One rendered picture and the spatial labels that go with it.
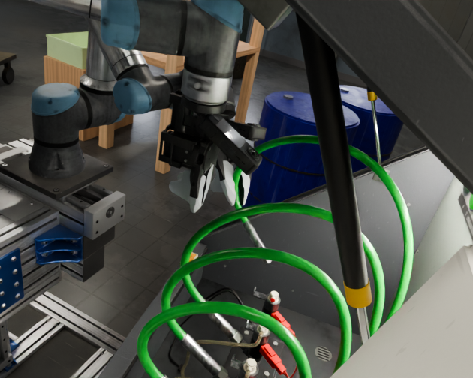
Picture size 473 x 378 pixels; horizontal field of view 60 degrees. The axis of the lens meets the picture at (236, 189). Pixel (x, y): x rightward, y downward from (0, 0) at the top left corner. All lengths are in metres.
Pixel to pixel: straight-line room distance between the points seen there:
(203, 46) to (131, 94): 0.30
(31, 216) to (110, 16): 0.77
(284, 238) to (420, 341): 0.84
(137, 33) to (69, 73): 3.17
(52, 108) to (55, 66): 2.69
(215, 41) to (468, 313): 0.48
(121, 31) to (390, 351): 0.48
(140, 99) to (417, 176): 0.61
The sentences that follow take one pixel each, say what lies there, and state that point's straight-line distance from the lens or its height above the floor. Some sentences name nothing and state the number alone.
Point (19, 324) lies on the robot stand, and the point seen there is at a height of 0.21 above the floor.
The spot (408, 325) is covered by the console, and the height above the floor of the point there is 1.49.
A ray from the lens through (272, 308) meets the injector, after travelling 0.79.
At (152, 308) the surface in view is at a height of 0.95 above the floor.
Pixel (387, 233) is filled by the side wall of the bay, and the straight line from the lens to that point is 1.04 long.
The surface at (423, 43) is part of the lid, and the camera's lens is 0.22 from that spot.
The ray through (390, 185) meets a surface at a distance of 0.67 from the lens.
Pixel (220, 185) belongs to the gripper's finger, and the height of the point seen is 1.25.
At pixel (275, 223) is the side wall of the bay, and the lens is 1.07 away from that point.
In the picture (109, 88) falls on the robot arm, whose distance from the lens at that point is 1.23.
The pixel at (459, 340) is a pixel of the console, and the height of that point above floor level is 1.53.
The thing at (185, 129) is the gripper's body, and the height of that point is 1.41.
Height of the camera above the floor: 1.67
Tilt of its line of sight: 30 degrees down
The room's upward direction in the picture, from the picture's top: 12 degrees clockwise
